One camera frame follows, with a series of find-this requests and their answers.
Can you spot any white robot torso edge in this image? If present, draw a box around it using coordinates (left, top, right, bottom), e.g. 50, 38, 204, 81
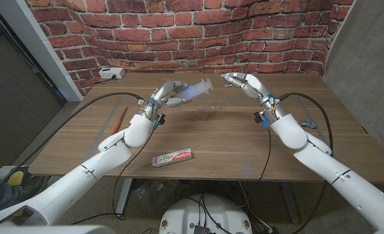
0, 225, 116, 234

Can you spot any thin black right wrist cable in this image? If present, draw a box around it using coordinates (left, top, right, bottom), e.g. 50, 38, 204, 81
258, 127, 272, 182

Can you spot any clear plastic film piece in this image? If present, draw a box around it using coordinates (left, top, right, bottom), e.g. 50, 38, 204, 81
194, 99, 221, 120

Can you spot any grey cable under table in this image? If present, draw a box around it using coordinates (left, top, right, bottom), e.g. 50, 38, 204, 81
238, 180, 274, 233

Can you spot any red brown pen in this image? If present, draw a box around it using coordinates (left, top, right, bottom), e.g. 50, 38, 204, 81
112, 106, 129, 135

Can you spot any black power strip cable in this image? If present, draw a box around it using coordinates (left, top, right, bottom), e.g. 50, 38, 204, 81
95, 75, 117, 85

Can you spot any toothpaste box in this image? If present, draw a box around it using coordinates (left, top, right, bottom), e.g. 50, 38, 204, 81
151, 148, 193, 168

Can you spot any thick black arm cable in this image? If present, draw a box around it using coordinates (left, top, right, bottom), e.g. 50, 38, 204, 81
0, 92, 144, 200
275, 92, 334, 234

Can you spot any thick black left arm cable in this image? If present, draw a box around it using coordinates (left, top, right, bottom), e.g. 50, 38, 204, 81
0, 92, 144, 200

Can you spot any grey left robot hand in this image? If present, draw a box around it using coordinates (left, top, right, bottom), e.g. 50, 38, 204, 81
138, 79, 191, 124

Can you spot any white power strip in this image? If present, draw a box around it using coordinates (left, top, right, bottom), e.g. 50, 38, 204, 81
98, 67, 126, 80

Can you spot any thin black left wrist cable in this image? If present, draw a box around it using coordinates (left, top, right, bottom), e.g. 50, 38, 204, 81
70, 128, 155, 226

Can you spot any large clear plastic syringe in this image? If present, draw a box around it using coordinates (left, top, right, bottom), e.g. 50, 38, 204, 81
175, 77, 214, 102

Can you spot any clear plastic bag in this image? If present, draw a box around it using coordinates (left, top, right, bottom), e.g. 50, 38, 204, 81
133, 180, 176, 215

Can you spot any yellow black floor pedal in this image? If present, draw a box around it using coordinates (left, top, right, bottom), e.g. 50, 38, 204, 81
3, 165, 33, 188

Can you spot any white door frame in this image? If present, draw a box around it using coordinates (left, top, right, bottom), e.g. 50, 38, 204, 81
0, 0, 84, 102

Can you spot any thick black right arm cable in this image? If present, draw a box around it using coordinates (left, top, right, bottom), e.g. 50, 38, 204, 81
275, 92, 334, 234

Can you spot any grey table leg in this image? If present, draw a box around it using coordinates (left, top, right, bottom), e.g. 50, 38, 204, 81
114, 177, 133, 218
279, 181, 300, 224

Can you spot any red brick printed backdrop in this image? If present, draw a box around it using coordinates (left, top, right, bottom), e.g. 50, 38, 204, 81
25, 0, 355, 97

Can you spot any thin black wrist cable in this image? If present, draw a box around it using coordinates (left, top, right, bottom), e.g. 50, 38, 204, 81
258, 127, 272, 182
70, 128, 155, 226

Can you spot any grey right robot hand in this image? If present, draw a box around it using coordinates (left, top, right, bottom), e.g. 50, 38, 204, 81
220, 71, 287, 124

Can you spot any dark grey door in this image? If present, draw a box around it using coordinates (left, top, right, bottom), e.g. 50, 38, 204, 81
0, 3, 68, 172

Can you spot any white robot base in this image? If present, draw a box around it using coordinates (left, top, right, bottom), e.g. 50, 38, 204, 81
159, 194, 253, 234

